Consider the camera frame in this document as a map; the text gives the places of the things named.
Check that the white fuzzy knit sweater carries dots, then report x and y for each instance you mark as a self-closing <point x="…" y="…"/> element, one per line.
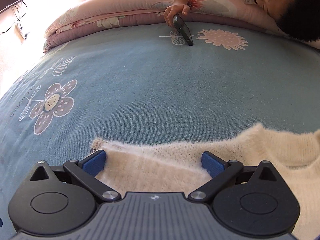
<point x="275" y="155"/>

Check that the black smartphone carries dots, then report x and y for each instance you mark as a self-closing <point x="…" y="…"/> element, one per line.
<point x="183" y="30"/>

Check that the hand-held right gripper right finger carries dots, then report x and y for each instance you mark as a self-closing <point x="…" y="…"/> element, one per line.
<point x="212" y="163"/>

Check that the blue floral bed sheet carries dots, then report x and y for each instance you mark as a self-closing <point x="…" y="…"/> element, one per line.
<point x="150" y="80"/>

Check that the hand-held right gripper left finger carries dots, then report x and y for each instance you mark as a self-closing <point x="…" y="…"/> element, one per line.
<point x="95" y="163"/>

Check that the white power strip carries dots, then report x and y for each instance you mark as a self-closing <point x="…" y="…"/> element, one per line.
<point x="22" y="31"/>

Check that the pink floral quilt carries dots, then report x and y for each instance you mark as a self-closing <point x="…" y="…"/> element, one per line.
<point x="112" y="7"/>

